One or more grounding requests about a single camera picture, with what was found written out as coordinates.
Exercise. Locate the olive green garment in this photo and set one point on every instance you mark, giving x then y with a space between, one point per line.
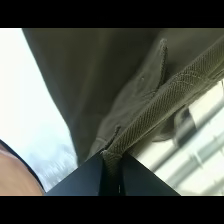
110 83

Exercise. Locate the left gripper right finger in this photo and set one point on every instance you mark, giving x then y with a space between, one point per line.
143 181

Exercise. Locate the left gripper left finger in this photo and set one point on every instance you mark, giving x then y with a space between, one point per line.
83 180

